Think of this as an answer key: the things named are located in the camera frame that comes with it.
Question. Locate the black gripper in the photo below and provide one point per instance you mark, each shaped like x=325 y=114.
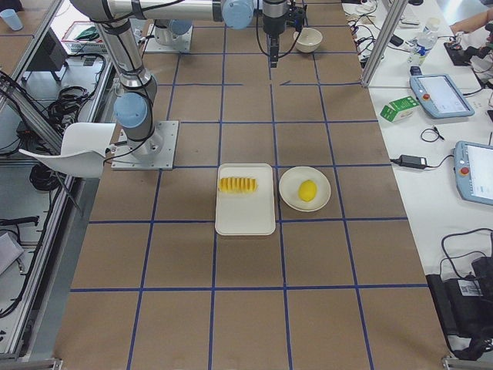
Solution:
x=273 y=21

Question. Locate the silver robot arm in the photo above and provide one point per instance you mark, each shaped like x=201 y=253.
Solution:
x=112 y=19

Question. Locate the cream plate with lemon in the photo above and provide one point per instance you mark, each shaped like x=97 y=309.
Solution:
x=294 y=177

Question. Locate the cream bowl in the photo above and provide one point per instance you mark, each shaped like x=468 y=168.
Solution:
x=308 y=40

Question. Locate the green white carton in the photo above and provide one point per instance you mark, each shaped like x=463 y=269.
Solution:
x=399 y=109

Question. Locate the plastic water bottle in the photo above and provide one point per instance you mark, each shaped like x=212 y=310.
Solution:
x=424 y=42

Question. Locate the yellow lemon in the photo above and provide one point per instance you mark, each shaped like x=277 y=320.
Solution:
x=307 y=191

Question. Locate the far teach pendant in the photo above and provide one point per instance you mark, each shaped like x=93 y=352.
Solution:
x=440 y=97

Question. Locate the teach pendant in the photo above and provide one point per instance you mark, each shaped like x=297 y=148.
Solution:
x=440 y=97
x=473 y=171

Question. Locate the white rectangular tray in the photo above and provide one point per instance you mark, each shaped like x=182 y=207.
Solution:
x=246 y=214

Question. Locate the black power adapter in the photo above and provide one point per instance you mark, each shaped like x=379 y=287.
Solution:
x=416 y=162

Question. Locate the white chair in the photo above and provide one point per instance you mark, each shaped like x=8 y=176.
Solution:
x=82 y=152

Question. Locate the near teach pendant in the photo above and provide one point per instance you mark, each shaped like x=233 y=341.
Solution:
x=473 y=171

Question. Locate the blue plastic cup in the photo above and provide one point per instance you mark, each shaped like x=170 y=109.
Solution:
x=11 y=18

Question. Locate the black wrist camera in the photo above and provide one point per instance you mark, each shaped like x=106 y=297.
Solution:
x=296 y=16

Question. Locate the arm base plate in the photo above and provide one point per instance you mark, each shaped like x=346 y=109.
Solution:
x=169 y=36
x=156 y=153

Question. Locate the aluminium frame post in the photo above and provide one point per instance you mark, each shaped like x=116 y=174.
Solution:
x=387 y=30

